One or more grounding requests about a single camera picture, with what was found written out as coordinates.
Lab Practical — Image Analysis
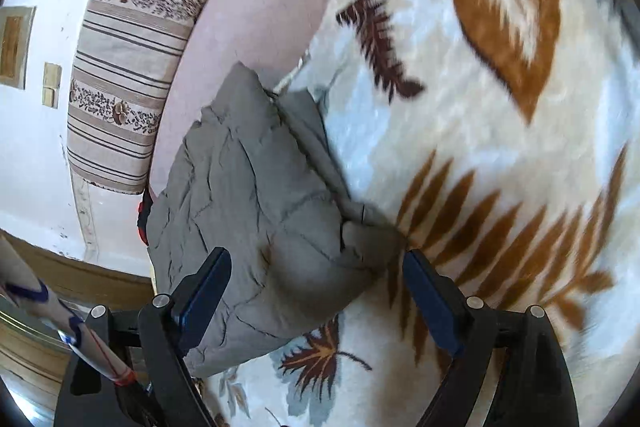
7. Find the beige wall switch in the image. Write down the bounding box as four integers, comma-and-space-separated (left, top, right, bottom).
42, 63, 63, 108

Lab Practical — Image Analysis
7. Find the wooden wall frame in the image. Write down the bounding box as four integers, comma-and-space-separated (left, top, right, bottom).
0, 6, 37, 90

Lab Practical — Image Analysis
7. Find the grey padded jacket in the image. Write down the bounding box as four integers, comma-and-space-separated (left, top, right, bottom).
147, 62, 408, 378

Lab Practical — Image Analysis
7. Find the black and red garment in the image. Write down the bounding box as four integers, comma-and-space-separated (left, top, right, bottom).
137, 201, 152, 246

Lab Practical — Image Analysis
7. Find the striped sofa back cushion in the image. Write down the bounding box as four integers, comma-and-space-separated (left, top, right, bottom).
66, 0, 244, 195

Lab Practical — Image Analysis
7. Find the pink sofa bolster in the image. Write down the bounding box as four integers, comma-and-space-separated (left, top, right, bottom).
147, 0, 381, 202

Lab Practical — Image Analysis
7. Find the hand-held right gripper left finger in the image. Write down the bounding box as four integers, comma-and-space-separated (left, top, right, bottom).
54, 248, 232, 427

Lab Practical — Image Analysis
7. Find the leaf print fleece blanket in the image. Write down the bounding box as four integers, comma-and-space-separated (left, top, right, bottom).
200, 0, 640, 427

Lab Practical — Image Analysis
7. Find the white cloth with blue trim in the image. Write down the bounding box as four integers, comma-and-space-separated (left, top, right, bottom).
0, 232, 137, 385

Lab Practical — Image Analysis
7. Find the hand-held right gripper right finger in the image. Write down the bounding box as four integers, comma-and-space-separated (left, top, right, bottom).
402, 251, 581, 427

